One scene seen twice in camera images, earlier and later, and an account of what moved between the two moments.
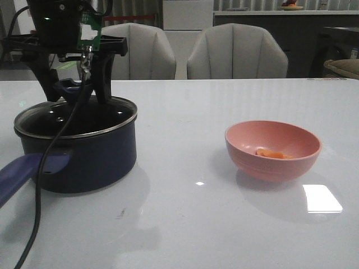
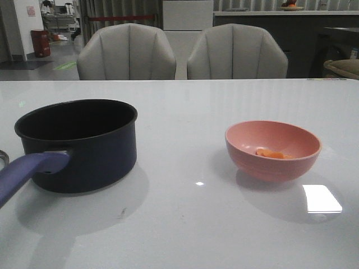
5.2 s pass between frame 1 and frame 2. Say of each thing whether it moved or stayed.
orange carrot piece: stayed
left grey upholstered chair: stayed
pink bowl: stayed
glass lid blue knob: moved
